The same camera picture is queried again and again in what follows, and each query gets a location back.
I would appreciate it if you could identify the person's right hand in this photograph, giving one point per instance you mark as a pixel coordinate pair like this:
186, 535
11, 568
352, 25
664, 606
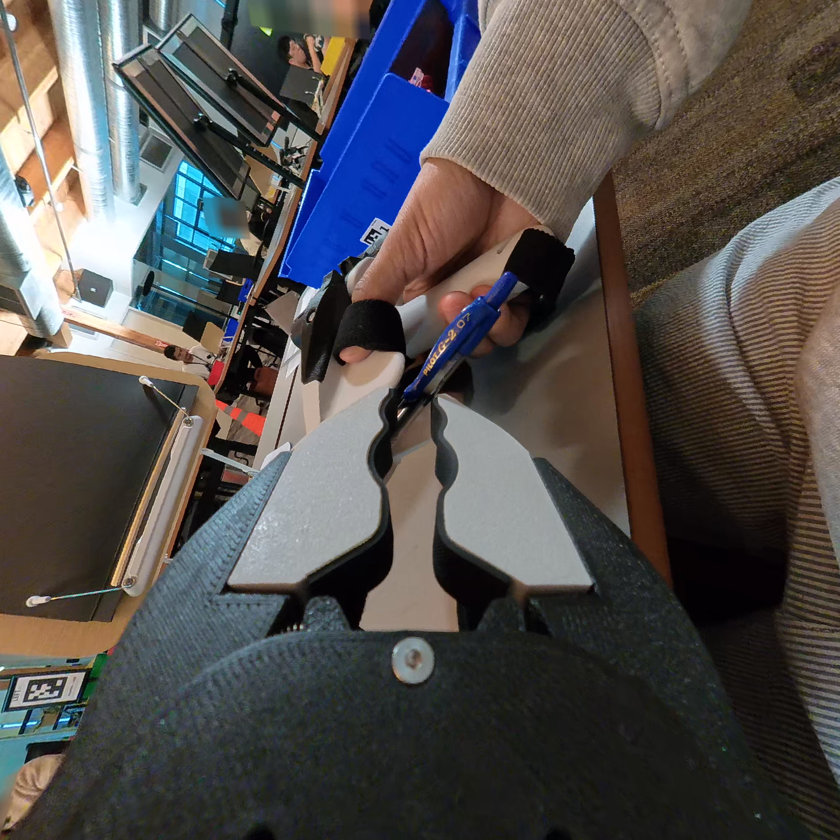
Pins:
446, 223

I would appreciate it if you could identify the grey desk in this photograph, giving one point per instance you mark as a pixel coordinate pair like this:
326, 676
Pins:
558, 426

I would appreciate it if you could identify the blue pen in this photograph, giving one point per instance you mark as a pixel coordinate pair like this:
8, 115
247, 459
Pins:
453, 341

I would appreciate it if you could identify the blue bin with code label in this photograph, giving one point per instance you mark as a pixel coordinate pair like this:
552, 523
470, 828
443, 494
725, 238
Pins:
367, 164

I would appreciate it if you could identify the black panel on easel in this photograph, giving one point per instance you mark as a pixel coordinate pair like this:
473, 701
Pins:
190, 124

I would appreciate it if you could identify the black white marker tag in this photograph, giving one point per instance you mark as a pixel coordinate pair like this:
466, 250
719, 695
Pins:
46, 689

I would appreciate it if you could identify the person's right forearm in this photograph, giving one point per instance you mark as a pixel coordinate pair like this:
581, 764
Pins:
577, 98

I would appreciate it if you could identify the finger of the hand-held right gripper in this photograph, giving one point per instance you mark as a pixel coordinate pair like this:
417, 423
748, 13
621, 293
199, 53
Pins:
361, 387

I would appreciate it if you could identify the wood-framed monitor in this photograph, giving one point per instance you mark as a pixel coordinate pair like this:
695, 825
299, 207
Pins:
65, 492

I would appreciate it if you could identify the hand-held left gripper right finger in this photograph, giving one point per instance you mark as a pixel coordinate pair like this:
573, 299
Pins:
512, 518

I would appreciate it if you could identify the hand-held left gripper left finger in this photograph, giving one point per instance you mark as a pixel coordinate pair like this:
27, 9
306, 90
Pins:
315, 512

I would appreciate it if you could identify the person's striped pants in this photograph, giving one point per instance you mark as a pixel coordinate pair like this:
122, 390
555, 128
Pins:
722, 459

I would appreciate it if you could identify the spiral metal air duct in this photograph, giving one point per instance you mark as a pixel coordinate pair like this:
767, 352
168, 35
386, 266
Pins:
85, 98

